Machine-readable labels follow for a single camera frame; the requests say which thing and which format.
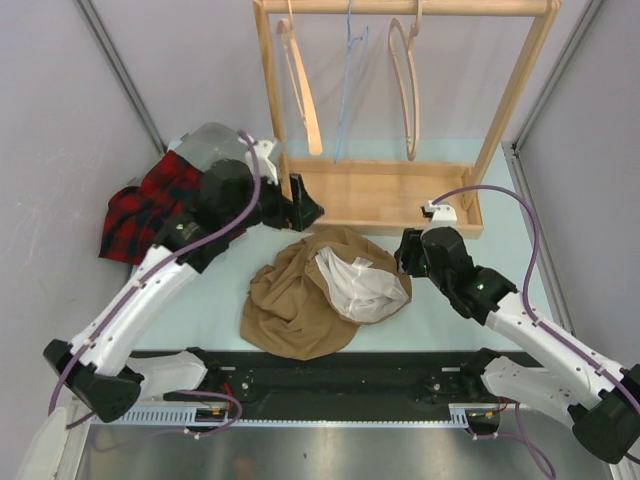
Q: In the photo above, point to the left aluminium frame post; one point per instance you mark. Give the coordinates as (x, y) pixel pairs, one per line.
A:
(109, 50)

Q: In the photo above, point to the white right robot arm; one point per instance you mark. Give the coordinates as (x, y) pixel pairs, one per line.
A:
(595, 397)

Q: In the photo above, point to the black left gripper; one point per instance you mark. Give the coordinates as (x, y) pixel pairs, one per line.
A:
(304, 209)

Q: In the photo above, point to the wooden clothes rack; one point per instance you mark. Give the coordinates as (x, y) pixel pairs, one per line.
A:
(382, 197)

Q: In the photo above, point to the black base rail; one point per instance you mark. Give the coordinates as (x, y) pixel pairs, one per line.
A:
(349, 387)

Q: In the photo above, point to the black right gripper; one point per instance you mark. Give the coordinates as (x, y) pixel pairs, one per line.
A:
(407, 252)

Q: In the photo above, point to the grey plastic bin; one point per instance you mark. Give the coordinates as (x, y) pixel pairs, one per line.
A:
(209, 144)

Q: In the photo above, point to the left wooden hanger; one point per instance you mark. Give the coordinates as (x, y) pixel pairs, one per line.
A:
(300, 82)

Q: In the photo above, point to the wooden hanger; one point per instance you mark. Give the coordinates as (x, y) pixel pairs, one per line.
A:
(300, 82)
(408, 86)

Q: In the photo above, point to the red plaid cloth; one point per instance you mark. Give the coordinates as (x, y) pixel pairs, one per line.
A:
(136, 214)

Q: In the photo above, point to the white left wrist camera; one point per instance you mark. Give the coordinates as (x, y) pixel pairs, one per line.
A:
(268, 153)

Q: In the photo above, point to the grey aluminium frame post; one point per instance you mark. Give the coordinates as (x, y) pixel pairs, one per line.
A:
(517, 166)

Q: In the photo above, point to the light blue wire hanger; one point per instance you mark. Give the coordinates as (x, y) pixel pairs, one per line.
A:
(351, 41)

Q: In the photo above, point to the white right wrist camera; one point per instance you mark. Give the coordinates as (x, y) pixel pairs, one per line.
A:
(438, 216)

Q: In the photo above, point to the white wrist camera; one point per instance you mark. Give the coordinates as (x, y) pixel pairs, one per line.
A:
(438, 216)
(268, 153)

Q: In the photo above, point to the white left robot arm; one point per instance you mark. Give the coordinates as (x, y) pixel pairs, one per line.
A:
(97, 364)

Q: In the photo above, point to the brown skirt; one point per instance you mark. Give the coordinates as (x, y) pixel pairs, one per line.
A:
(318, 292)

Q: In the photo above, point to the right wooden hanger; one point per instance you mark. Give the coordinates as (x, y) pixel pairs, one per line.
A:
(408, 86)

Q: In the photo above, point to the white slotted cable duct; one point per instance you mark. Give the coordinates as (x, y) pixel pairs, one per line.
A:
(187, 416)

